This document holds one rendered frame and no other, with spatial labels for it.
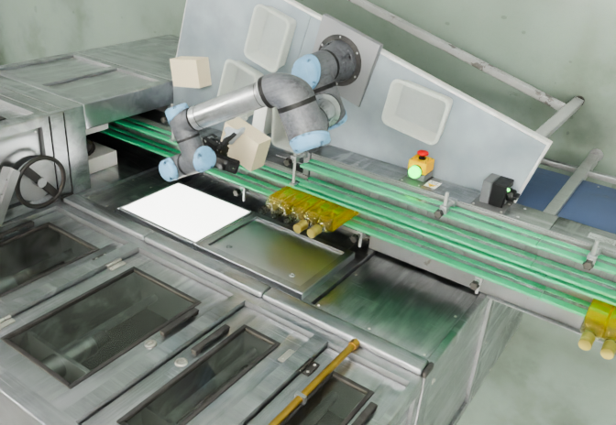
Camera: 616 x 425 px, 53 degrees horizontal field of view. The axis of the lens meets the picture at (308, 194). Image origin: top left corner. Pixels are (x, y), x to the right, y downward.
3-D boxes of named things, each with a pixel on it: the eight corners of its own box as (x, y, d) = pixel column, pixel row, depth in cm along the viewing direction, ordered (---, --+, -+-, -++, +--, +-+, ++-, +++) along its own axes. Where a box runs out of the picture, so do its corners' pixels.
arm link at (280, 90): (291, 60, 167) (154, 114, 189) (306, 99, 169) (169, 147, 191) (307, 55, 177) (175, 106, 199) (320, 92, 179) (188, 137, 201)
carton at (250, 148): (238, 116, 227) (225, 122, 221) (271, 138, 221) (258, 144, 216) (231, 144, 234) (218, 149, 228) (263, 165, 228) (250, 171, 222)
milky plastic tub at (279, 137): (283, 139, 257) (270, 145, 251) (286, 87, 248) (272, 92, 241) (317, 150, 249) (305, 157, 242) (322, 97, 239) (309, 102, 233)
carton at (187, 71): (181, 56, 276) (169, 59, 270) (208, 57, 267) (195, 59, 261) (185, 82, 280) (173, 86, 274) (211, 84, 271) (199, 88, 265)
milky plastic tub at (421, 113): (403, 71, 218) (391, 76, 211) (461, 95, 209) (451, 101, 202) (390, 116, 227) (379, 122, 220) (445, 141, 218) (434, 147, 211)
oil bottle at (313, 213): (333, 205, 238) (301, 225, 222) (334, 192, 235) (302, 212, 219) (345, 210, 235) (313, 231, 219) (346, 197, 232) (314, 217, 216)
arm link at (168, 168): (178, 180, 195) (161, 185, 201) (202, 170, 204) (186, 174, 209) (169, 157, 194) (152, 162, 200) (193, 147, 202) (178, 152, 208)
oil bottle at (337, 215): (346, 210, 235) (314, 231, 219) (346, 196, 232) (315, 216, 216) (358, 214, 232) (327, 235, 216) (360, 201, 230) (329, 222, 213)
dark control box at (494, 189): (487, 192, 214) (478, 201, 207) (491, 172, 210) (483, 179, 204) (511, 200, 210) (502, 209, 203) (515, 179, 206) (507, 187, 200)
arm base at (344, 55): (329, 32, 226) (313, 37, 219) (362, 52, 221) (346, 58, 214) (317, 68, 235) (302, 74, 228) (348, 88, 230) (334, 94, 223)
